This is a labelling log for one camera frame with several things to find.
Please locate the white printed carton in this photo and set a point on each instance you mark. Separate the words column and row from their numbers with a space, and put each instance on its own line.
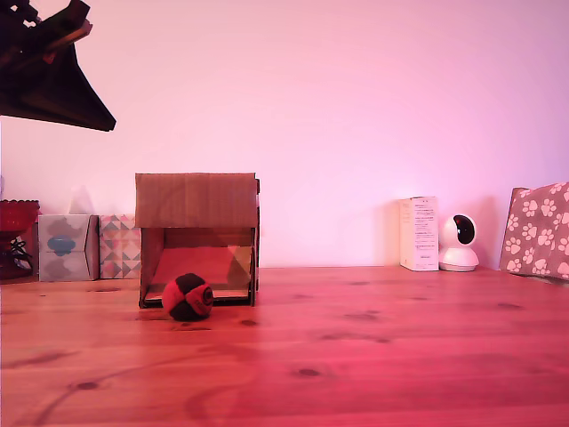
column 422, row 236

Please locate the red glass bowl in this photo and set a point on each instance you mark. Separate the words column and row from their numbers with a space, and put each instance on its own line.
column 15, row 215

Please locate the paw print cushion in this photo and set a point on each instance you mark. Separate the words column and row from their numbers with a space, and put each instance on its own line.
column 538, row 231

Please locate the grey cloud print tissue box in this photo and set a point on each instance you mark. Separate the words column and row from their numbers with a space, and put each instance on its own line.
column 62, row 249

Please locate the cardboard dice tower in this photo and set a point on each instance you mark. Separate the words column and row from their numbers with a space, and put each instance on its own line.
column 195, row 200

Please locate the small white round camera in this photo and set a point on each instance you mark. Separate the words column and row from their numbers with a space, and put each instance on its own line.
column 458, row 255

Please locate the red and black footbag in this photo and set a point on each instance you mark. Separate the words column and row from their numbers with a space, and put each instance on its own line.
column 186, row 298

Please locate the triangle pattern tissue box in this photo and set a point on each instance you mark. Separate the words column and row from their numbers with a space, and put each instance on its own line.
column 119, row 249

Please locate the white tissue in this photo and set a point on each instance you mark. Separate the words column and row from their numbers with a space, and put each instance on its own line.
column 81, row 202

